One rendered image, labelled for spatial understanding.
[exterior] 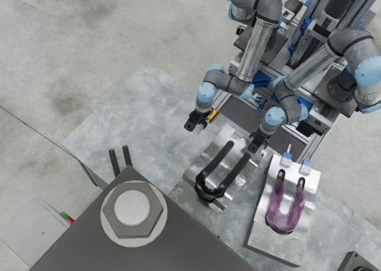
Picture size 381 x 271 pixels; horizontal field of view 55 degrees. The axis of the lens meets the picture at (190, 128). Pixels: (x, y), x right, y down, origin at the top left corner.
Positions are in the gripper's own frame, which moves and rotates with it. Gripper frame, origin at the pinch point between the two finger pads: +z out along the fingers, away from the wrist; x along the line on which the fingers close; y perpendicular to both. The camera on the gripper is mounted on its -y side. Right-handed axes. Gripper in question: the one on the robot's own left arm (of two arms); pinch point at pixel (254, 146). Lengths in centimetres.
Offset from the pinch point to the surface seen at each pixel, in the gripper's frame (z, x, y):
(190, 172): -2.2, 16.4, -32.8
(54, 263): -109, 9, -89
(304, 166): 3.1, -26.2, 8.8
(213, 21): 91, 103, 119
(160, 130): 11, 46, -21
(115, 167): 6, 48, -53
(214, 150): 2.8, 15.3, -14.4
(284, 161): 3.1, -16.5, 4.3
